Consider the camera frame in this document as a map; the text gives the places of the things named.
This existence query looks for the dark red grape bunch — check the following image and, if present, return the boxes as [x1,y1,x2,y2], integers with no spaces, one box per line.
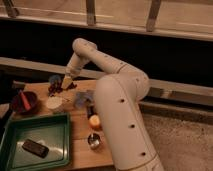
[48,83,77,96]

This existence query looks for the orange fruit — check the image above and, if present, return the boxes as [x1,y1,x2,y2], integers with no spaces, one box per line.
[89,115,101,130]

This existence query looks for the dark red bowl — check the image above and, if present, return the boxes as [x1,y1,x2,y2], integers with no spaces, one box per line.
[10,91,38,114]

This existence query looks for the red utensil in bowl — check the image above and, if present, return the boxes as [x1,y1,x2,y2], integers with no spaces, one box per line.
[20,91,31,110]

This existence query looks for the crumpled blue cloth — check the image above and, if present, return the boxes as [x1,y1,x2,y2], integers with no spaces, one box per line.
[74,90,94,108]

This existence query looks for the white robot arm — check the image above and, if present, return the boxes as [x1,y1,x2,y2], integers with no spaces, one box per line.
[64,38,164,171]

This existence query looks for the green plastic tray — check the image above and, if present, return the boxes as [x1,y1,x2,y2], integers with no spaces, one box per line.
[0,114,70,171]

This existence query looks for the small metal cup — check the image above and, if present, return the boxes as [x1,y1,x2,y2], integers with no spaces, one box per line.
[87,133,101,150]

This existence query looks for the small black object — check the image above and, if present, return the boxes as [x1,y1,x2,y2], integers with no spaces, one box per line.
[86,106,94,119]

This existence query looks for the white round lid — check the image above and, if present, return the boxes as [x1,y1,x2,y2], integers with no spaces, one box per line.
[46,97,62,110]

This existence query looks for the wooden cutting board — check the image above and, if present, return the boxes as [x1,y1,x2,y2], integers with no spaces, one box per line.
[12,80,113,171]

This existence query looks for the black rectangular block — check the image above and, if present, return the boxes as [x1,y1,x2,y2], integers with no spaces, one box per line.
[22,139,49,158]

